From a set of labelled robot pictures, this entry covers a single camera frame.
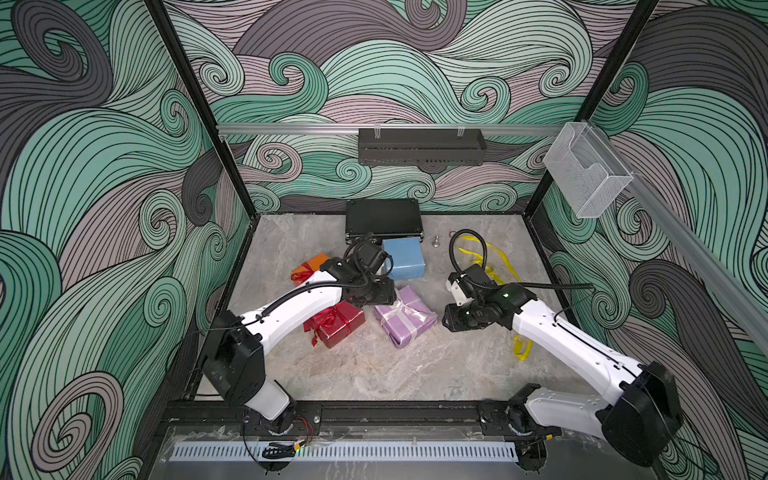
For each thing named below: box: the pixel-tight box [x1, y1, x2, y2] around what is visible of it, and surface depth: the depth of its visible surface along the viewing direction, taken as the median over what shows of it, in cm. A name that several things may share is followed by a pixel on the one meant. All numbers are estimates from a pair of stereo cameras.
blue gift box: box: [382, 237, 426, 279], surface depth 100 cm
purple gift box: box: [374, 285, 438, 349], surface depth 85 cm
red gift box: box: [303, 300, 366, 349], surface depth 85 cm
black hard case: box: [345, 198, 424, 244], surface depth 118 cm
